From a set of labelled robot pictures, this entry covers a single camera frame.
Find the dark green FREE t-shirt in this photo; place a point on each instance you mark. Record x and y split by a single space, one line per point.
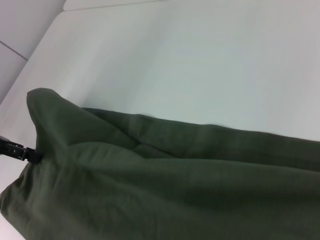
175 187

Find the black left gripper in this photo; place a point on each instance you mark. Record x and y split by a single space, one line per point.
11 148

